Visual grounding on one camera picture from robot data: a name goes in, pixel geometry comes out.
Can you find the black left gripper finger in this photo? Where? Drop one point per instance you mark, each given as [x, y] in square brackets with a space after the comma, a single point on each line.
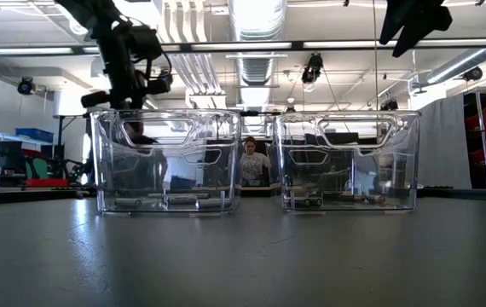
[146, 140]
[133, 130]

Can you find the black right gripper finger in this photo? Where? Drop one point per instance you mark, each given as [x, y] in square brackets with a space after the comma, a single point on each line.
[396, 17]
[415, 32]

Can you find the silver AA battery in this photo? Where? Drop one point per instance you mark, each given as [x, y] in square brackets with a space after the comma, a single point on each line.
[182, 199]
[128, 203]
[213, 204]

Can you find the clear plastic bin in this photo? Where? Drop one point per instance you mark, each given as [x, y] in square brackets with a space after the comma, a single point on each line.
[226, 140]
[409, 170]

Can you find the black copper-top AA battery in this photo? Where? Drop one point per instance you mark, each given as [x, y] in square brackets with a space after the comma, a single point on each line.
[373, 199]
[317, 202]
[307, 202]

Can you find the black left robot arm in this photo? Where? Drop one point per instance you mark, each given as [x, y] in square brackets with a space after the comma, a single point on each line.
[98, 17]

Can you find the black overhead crossbar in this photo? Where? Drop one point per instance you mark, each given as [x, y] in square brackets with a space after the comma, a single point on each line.
[183, 47]

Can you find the blue plastic bin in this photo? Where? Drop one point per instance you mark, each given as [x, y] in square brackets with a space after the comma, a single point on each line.
[34, 134]

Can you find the red flat object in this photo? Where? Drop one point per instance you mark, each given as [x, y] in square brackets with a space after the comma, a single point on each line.
[47, 182]

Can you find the green object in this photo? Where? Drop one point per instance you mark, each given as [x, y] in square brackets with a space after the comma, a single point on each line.
[36, 168]

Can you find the person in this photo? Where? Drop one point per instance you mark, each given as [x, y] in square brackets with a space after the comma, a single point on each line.
[253, 164]

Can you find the grey curtain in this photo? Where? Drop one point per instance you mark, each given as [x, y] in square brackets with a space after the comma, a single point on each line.
[443, 140]

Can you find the white work table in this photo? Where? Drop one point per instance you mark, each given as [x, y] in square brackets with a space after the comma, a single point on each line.
[13, 140]

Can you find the black table mat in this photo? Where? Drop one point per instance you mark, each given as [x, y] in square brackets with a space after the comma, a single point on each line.
[243, 256]

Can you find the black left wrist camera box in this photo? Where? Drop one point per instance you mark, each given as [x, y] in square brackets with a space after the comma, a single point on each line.
[160, 82]

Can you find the black ceiling-mounted camera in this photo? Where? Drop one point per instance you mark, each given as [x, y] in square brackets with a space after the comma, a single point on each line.
[312, 68]
[390, 104]
[25, 86]
[473, 73]

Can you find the silver ventilation duct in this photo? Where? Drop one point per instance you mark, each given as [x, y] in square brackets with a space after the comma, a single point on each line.
[258, 47]

